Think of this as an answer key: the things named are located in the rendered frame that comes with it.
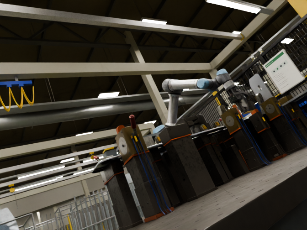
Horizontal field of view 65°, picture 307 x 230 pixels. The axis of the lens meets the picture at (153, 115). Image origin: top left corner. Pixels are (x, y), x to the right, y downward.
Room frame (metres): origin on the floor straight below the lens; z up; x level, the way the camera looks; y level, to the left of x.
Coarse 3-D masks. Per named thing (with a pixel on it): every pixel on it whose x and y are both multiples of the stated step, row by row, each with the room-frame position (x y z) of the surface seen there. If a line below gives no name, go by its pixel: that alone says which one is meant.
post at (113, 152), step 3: (111, 150) 1.44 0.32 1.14; (114, 150) 1.45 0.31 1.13; (105, 153) 1.42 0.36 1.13; (108, 153) 1.43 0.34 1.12; (111, 153) 1.44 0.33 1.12; (114, 153) 1.45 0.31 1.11; (105, 156) 1.44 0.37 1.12; (135, 204) 1.45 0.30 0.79; (138, 213) 1.45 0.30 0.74; (141, 219) 1.45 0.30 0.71
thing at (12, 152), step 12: (96, 132) 7.28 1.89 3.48; (108, 132) 7.53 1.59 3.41; (144, 132) 9.03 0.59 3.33; (36, 144) 6.14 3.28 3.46; (48, 144) 6.34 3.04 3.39; (60, 144) 6.54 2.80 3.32; (72, 144) 6.83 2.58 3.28; (0, 156) 5.60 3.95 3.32; (12, 156) 5.82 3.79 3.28; (84, 168) 10.35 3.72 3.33; (0, 180) 7.17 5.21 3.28; (72, 180) 11.84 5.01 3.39; (0, 192) 8.36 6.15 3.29; (24, 192) 10.49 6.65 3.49; (36, 192) 10.78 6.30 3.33; (0, 204) 9.97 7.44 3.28
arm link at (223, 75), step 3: (222, 69) 1.68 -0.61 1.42; (225, 69) 1.69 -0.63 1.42; (219, 72) 1.68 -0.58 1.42; (222, 72) 1.67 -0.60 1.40; (225, 72) 1.68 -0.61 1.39; (219, 75) 1.69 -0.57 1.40; (222, 75) 1.68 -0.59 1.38; (225, 75) 1.67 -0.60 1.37; (228, 75) 1.68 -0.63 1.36; (216, 78) 1.71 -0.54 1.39; (219, 78) 1.70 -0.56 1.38; (222, 78) 1.68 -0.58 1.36; (225, 78) 1.68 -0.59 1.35; (228, 78) 1.68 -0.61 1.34; (231, 78) 1.69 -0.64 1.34; (219, 81) 1.71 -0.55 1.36; (222, 81) 1.69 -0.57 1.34; (225, 81) 1.68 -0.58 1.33
